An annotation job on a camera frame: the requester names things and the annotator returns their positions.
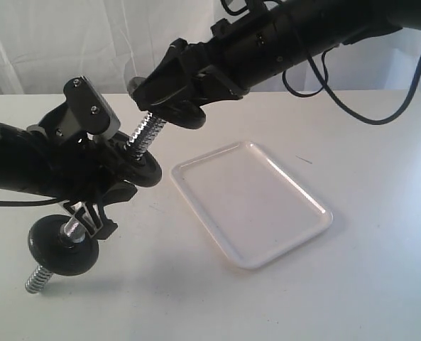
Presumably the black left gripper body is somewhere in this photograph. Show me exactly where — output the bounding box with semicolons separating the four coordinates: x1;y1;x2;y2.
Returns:
28;104;120;203

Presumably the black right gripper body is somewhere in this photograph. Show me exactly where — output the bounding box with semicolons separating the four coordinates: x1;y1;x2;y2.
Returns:
167;19;288;102

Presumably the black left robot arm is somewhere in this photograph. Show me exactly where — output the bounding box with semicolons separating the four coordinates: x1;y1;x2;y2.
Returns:
0;103;138;239

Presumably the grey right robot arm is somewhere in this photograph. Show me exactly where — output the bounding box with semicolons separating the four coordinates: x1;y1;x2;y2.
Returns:
129;1;421;112

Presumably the white backdrop curtain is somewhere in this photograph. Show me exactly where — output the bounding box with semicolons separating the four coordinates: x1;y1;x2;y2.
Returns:
0;1;421;94

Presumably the white rectangular plastic tray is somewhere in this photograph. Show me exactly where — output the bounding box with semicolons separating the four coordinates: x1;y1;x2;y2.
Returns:
170;141;333;270

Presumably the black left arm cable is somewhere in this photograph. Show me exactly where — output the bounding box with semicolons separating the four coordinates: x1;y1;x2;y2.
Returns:
0;197;69;207

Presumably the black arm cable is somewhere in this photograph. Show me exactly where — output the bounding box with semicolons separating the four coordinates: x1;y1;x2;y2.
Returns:
220;0;421;125
0;197;69;207

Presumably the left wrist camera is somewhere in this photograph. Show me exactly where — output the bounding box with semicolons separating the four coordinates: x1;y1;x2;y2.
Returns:
63;76;121;139

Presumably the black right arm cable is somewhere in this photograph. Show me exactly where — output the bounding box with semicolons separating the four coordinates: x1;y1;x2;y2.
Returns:
220;0;421;125

